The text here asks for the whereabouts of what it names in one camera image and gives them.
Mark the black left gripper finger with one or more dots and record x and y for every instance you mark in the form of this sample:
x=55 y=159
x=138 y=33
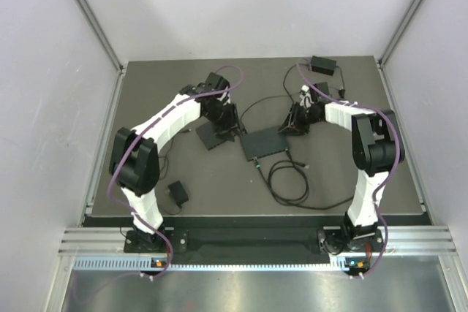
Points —
x=237 y=126
x=225 y=134

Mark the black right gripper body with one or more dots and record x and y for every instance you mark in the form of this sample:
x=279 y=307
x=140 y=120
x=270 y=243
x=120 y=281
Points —
x=306 y=115

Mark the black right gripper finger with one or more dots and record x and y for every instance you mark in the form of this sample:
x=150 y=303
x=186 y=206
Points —
x=288 y=126
x=301 y=128

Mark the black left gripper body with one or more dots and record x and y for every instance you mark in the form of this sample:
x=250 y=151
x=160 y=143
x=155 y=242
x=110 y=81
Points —
x=221 y=117

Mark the black switch with white label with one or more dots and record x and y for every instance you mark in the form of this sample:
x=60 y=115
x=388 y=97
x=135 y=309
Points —
x=208 y=136

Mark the black network switch plain top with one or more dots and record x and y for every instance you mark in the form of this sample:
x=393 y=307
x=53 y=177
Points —
x=262 y=143

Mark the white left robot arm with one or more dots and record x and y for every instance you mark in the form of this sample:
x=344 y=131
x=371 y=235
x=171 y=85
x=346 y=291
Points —
x=134 y=162

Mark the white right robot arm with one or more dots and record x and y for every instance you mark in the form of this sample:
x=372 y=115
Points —
x=376 y=151

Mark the dark grey table mat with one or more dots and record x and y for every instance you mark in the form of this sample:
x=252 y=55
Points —
x=259 y=172

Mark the long black power adapter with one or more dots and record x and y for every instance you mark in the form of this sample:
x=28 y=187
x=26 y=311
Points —
x=322 y=65

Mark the small black power adapter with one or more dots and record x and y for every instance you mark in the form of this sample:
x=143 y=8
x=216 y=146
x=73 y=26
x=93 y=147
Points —
x=178 y=193

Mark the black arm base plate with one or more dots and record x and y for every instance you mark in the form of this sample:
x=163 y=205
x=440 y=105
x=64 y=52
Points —
x=261 y=245

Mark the aluminium frame rail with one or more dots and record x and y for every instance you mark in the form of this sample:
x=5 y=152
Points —
x=95 y=241

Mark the grey slotted cable duct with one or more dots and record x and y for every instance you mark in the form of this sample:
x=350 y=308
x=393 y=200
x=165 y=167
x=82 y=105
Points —
x=153 y=264

